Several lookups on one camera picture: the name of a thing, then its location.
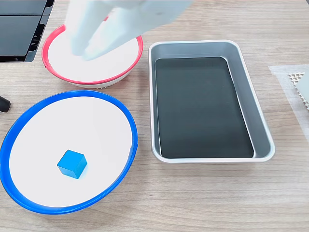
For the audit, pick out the blue cube block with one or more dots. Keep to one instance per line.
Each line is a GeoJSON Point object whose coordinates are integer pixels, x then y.
{"type": "Point", "coordinates": [72, 164]}

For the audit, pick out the red rimmed dish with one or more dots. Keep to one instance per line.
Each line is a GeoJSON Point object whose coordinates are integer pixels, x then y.
{"type": "Point", "coordinates": [96, 70]}

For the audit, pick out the blue rimmed dish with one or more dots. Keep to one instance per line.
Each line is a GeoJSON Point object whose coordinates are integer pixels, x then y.
{"type": "Point", "coordinates": [72, 120]}

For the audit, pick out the black tray liner mat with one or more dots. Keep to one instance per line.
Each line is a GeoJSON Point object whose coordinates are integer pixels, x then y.
{"type": "Point", "coordinates": [202, 108]}

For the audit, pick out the silver metal tray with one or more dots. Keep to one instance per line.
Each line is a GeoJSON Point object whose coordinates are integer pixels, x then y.
{"type": "Point", "coordinates": [256, 113]}

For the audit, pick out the black flat panel device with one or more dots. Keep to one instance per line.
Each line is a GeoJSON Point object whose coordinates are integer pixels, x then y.
{"type": "Point", "coordinates": [17, 31]}

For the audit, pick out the black cylindrical stand leg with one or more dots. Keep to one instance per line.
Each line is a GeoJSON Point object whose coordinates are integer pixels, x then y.
{"type": "Point", "coordinates": [4, 104]}

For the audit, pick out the white mesh mat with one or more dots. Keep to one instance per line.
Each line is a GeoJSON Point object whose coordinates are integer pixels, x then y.
{"type": "Point", "coordinates": [295, 78]}

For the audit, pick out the pale grey base plate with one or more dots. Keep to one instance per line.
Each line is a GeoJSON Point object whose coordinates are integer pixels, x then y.
{"type": "Point", "coordinates": [304, 88]}

